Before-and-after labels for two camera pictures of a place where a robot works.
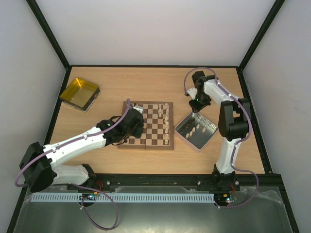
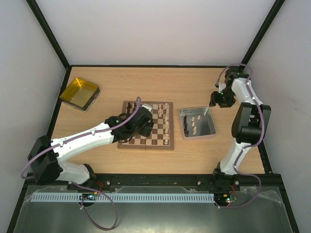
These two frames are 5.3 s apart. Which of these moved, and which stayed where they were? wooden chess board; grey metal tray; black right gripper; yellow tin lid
Moved: black right gripper; grey metal tray
Stayed: yellow tin lid; wooden chess board
